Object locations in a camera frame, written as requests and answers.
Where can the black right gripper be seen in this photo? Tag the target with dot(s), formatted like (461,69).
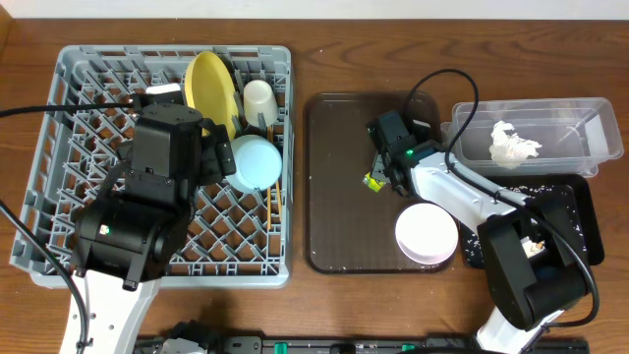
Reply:
(385,160)

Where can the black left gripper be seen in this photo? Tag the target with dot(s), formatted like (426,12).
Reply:
(219,158)

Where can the Apollo snack wrapper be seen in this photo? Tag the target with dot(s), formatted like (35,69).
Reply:
(373,184)

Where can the light blue bowl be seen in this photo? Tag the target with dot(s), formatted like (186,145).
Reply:
(258,164)

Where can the cream cup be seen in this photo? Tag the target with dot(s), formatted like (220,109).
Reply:
(259,99)

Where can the yellow plate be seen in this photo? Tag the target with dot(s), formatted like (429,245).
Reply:
(209,89)

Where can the white small plate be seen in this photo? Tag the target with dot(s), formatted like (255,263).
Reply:
(426,234)

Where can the white tissue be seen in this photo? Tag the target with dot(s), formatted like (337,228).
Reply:
(508,149)

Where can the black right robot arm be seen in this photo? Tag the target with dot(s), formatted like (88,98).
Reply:
(535,265)

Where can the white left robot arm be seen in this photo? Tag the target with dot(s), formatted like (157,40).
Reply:
(140,217)

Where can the grey dishwasher rack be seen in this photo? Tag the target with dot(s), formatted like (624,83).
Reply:
(227,245)

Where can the brown serving tray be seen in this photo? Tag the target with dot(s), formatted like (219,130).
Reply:
(350,226)

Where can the black tray bin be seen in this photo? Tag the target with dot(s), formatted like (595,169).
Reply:
(574,191)

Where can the clear plastic bin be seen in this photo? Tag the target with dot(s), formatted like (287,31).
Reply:
(577,135)

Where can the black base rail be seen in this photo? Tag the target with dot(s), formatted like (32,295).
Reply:
(194,337)

